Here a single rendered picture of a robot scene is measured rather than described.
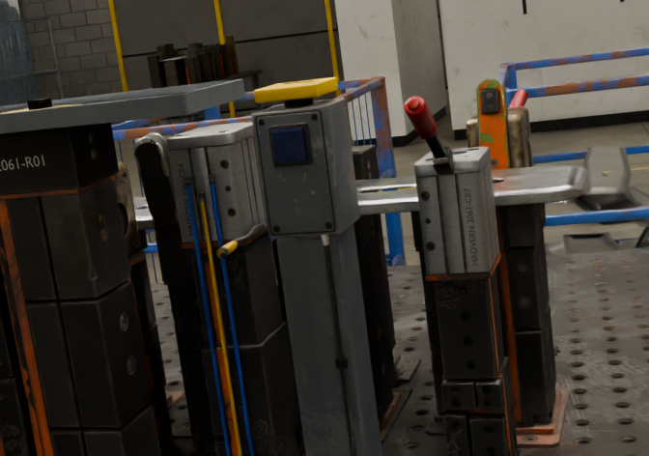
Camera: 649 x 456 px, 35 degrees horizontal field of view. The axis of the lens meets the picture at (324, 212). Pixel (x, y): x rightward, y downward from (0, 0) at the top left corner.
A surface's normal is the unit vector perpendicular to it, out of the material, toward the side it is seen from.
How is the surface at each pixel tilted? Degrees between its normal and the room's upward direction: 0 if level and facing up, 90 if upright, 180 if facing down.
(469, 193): 90
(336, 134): 90
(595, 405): 0
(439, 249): 90
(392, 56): 90
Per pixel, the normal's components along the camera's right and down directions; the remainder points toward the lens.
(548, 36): -0.20, 0.21
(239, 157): 0.95, -0.07
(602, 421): -0.13, -0.97
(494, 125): -0.31, 0.01
